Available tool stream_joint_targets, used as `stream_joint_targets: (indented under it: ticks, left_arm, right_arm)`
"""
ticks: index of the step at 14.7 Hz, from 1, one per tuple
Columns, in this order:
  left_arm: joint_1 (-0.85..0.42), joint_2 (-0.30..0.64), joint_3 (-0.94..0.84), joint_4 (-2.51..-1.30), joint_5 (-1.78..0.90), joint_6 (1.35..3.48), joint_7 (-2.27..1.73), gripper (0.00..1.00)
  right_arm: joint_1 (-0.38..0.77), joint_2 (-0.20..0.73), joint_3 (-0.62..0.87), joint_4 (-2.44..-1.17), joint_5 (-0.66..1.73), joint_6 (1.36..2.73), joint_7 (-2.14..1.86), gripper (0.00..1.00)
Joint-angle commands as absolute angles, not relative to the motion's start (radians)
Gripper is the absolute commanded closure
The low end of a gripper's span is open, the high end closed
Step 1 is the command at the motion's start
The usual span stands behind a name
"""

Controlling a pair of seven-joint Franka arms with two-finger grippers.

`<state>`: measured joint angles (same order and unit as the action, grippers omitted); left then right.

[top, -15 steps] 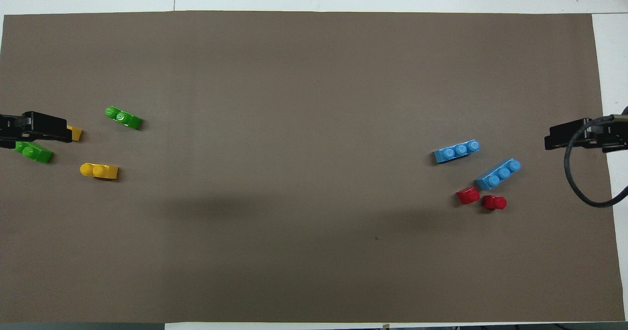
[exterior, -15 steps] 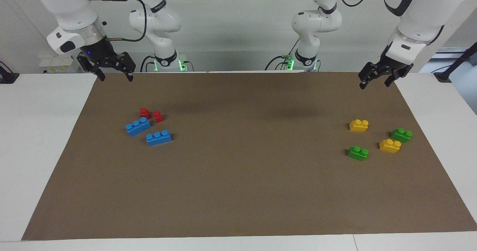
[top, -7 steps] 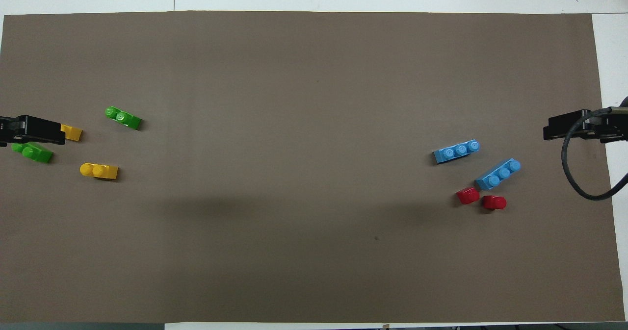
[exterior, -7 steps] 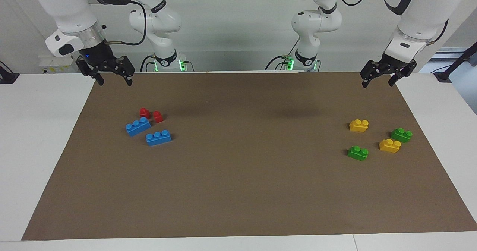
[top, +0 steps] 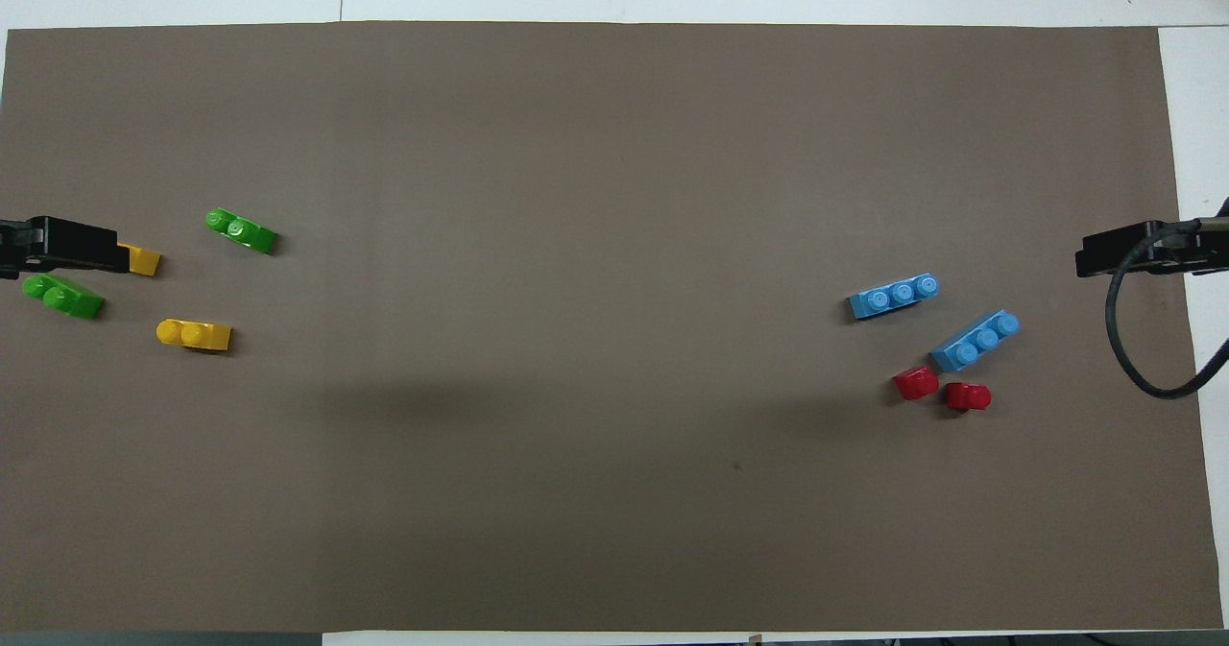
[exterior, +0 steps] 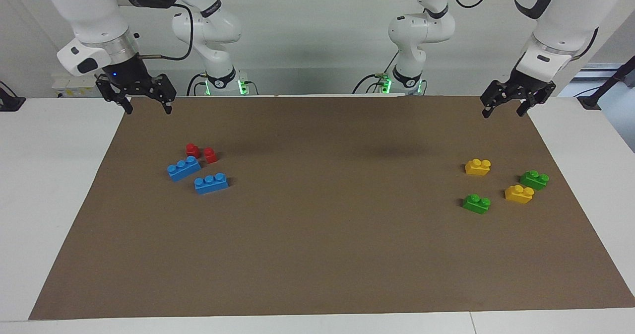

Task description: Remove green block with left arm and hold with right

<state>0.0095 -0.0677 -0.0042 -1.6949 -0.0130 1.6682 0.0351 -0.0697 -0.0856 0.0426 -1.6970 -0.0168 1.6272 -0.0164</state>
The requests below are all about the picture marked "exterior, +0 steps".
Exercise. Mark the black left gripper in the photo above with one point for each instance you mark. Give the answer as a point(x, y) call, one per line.
point(527, 82)

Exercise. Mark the small red toy block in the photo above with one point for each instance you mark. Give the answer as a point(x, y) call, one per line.
point(210, 156)
point(192, 151)

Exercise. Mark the black table clamp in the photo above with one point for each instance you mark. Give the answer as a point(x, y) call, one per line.
point(9, 100)

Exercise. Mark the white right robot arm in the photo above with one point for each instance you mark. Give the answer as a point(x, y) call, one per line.
point(94, 16)

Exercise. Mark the white power strip box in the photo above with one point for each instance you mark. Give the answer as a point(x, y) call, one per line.
point(72, 87)

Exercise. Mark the yellow two-stud toy block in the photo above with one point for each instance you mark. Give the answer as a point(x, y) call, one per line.
point(477, 167)
point(518, 194)

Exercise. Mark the blue three-stud toy block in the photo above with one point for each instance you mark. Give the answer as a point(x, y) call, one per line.
point(211, 183)
point(183, 169)

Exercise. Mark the green two-stud toy block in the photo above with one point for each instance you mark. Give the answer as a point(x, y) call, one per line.
point(534, 180)
point(476, 204)

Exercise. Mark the brown paper table mat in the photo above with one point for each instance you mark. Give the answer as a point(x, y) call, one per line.
point(317, 249)

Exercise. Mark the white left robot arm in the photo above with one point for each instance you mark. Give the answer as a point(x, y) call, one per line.
point(560, 21)

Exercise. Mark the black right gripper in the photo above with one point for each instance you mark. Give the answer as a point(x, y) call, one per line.
point(126, 76)

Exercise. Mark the black stand pole with foot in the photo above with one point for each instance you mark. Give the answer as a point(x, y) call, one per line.
point(603, 88)

